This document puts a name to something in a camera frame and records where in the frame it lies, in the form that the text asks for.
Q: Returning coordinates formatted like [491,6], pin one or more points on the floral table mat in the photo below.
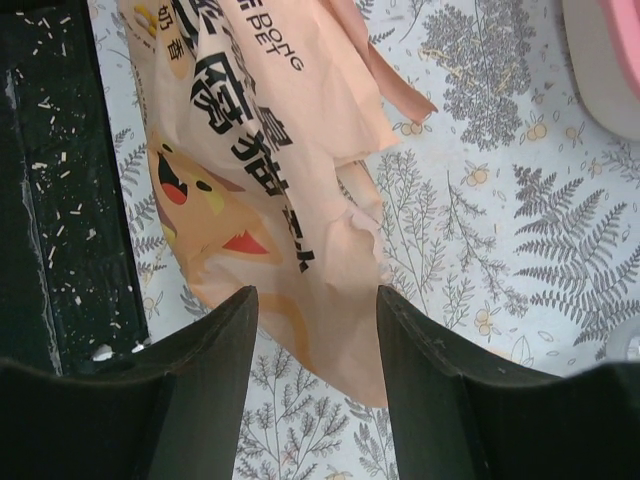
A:
[511,216]

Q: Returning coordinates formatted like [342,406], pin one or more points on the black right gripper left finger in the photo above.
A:
[170,411]

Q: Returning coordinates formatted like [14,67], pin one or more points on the pink cat litter bag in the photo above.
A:
[259,117]

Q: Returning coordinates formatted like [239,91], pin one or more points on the clear plastic scoop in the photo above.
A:
[623,341]

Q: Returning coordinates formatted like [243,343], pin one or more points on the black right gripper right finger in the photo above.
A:
[458,411]

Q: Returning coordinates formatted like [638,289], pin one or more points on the pink cat litter box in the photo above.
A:
[603,41]

